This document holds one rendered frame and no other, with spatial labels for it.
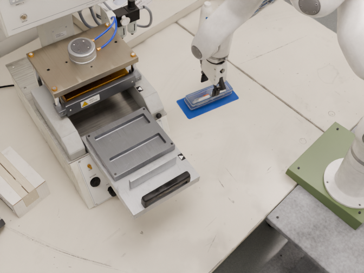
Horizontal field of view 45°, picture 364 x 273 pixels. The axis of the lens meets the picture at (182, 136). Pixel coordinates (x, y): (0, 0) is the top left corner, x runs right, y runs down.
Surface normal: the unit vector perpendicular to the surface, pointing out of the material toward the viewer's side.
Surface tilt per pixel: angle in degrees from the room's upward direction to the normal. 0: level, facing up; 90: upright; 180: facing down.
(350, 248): 0
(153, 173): 90
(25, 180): 2
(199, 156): 0
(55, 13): 90
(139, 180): 90
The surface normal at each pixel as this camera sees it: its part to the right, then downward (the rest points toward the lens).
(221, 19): -0.25, 0.13
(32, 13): 0.58, 0.70
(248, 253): 0.07, -0.57
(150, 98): 0.43, 0.02
